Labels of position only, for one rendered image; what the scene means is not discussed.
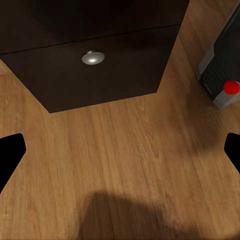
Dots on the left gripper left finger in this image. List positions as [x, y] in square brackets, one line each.
[12, 149]

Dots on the desktop computer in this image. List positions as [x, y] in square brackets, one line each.
[219, 71]

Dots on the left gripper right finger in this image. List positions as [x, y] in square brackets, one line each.
[232, 149]

